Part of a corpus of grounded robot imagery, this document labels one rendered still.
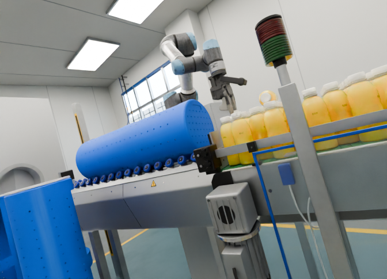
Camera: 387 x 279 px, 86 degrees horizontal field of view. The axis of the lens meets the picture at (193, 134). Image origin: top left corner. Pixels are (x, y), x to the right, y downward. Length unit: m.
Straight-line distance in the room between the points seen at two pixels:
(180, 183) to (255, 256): 0.44
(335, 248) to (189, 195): 0.58
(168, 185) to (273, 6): 3.34
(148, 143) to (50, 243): 0.62
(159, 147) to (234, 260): 0.58
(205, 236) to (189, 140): 0.82
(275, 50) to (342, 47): 2.99
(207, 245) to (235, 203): 0.97
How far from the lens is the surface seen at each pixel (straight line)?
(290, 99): 0.53
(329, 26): 3.59
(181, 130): 0.92
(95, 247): 1.74
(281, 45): 0.54
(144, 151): 1.07
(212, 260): 1.63
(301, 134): 0.53
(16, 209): 1.27
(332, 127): 0.70
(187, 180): 0.96
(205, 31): 4.44
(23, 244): 1.29
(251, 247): 0.71
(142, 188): 1.15
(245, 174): 0.74
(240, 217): 0.65
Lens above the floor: 1.03
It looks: 2 degrees up
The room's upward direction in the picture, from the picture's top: 16 degrees counter-clockwise
